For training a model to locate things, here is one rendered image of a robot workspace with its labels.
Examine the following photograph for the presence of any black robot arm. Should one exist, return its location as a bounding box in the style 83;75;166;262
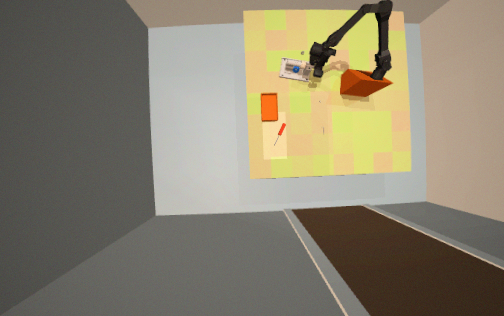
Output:
309;0;393;80

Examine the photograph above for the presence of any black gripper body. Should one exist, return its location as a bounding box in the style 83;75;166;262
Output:
313;56;328;78

